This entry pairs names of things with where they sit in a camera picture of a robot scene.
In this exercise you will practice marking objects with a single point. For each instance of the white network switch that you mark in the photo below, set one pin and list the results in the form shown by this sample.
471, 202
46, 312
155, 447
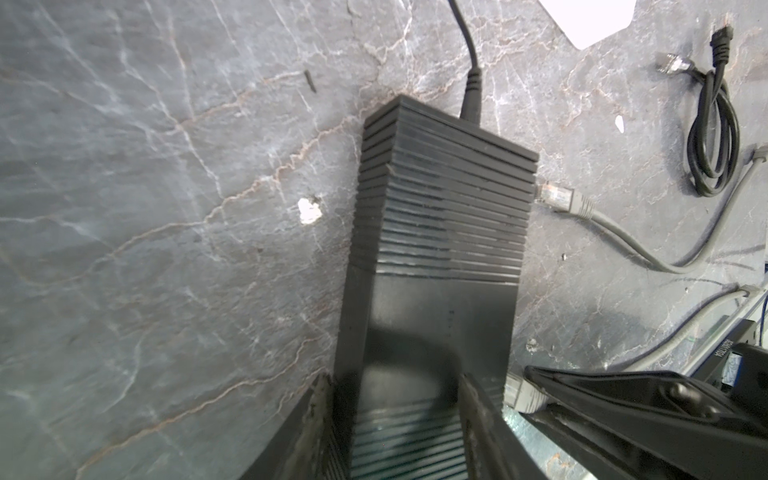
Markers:
587, 22

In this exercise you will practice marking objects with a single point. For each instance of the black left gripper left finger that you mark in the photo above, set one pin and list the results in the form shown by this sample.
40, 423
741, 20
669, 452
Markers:
299, 448

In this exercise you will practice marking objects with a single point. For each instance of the black network switch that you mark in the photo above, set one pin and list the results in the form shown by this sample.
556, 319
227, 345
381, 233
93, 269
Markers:
438, 238

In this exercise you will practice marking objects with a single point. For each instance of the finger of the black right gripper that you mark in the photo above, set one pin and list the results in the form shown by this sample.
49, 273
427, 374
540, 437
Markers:
651, 425

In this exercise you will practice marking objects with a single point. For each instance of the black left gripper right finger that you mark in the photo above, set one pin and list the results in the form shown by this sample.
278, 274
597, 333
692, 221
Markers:
492, 451

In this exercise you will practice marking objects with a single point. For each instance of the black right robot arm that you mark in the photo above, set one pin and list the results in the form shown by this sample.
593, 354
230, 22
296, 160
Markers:
736, 366

